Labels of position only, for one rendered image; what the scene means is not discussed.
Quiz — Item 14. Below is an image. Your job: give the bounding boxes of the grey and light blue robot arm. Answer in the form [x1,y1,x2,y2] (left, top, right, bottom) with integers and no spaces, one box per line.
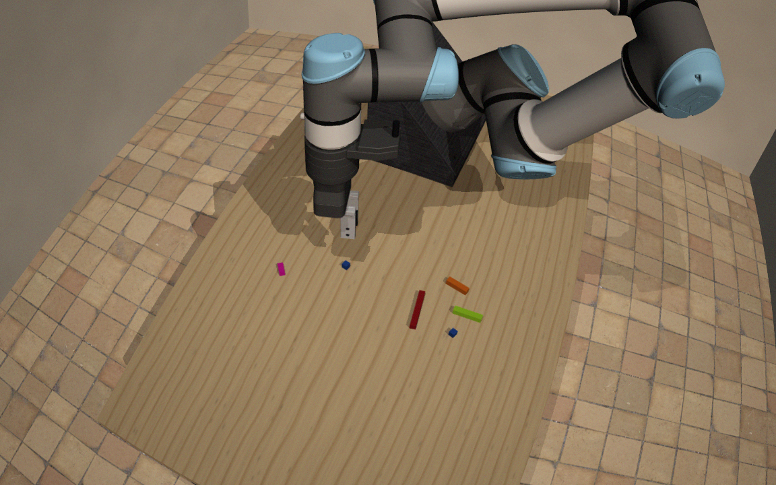
[302,0,725,179]

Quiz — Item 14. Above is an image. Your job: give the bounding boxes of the lime green rod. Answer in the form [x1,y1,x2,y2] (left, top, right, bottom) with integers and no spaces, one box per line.
[453,306,483,323]

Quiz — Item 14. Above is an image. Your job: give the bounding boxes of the orange rod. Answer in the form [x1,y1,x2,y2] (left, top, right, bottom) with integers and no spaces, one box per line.
[446,277,469,295]

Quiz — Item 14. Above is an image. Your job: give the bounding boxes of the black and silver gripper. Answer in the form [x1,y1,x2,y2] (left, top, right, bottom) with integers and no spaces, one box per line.
[300,111,401,239]

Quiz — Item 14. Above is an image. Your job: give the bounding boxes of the dark red rod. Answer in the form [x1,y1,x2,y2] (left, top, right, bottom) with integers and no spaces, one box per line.
[410,290,425,329]

